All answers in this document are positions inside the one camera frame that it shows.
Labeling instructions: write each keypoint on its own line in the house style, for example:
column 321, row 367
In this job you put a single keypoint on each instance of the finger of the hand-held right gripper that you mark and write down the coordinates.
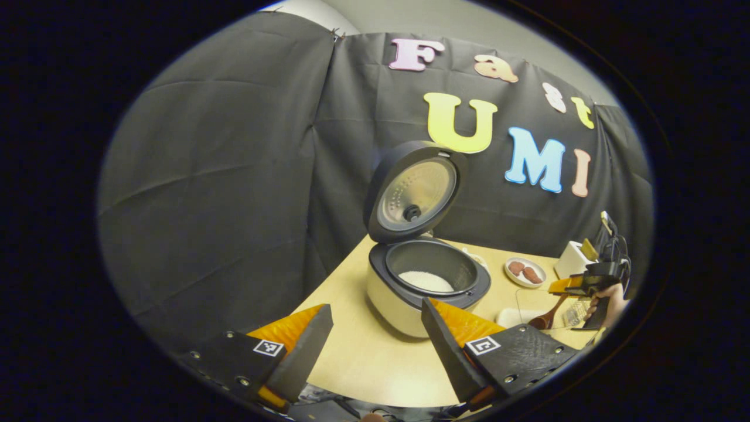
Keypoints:
column 577, row 284

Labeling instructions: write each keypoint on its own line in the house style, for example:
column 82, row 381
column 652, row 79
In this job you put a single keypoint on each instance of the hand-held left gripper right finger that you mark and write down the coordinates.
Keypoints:
column 442, row 349

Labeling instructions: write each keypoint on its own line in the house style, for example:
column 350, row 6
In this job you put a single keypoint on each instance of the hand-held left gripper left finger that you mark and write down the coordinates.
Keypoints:
column 307, row 351

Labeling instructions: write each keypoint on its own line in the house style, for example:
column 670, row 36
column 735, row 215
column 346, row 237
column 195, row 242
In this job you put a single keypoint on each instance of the brown wooden spoon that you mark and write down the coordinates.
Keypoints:
column 545, row 319

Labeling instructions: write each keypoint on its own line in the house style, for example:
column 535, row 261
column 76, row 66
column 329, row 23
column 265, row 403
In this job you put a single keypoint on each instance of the grey rice cooker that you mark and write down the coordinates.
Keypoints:
column 392, row 305

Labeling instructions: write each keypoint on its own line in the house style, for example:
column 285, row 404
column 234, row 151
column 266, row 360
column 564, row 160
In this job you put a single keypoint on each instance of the white rice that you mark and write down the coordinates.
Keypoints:
column 426, row 281

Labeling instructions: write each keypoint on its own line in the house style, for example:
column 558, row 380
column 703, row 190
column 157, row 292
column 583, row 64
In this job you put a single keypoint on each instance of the white rice container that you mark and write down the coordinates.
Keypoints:
column 511, row 317

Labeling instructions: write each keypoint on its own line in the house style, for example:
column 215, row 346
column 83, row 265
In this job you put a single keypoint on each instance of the white toaster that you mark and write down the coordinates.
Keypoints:
column 568, row 264

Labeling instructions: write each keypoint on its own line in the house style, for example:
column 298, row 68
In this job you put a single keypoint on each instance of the brown bread slice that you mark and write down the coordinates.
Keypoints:
column 589, row 249

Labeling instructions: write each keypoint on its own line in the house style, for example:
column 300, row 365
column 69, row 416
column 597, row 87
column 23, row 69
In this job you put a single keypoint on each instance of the reddish brown meat piece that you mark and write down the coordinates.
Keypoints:
column 532, row 275
column 515, row 268

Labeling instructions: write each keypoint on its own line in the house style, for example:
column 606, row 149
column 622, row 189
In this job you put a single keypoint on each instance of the white round plate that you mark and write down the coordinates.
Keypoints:
column 515, row 280

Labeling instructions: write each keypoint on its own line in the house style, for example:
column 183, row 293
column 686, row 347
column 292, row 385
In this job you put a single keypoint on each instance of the black backdrop cloth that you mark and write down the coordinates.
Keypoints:
column 205, row 176

